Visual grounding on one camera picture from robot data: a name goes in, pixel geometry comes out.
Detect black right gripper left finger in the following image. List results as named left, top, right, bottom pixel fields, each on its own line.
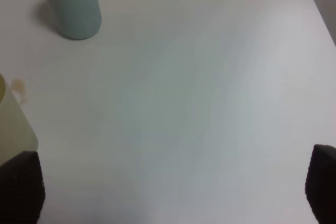
left=1, top=151, right=45, bottom=223

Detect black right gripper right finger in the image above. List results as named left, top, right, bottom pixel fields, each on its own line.
left=305, top=144, right=335, bottom=224

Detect teal plastic cup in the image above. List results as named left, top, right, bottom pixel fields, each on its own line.
left=47, top=0, right=102, bottom=40

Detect pale green plastic cup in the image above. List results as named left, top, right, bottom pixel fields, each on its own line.
left=1, top=76, right=38, bottom=164

